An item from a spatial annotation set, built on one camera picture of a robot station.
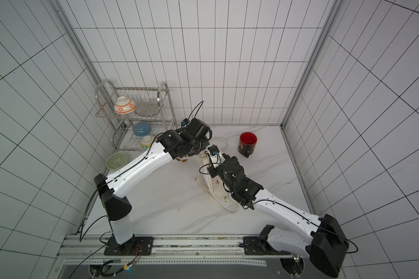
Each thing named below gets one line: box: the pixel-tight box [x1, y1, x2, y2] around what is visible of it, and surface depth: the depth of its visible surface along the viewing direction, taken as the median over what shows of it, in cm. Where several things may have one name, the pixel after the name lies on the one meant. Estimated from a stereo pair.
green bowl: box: [105, 152, 128, 171], surface depth 99 cm
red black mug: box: [237, 131, 258, 159], surface depth 102 cm
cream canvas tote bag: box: [195, 151, 238, 214], surface depth 87 cm
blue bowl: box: [133, 122, 152, 137], surface depth 111 cm
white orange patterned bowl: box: [114, 96, 137, 115], surface depth 89 cm
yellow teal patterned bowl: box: [139, 134, 155, 151], surface depth 101 cm
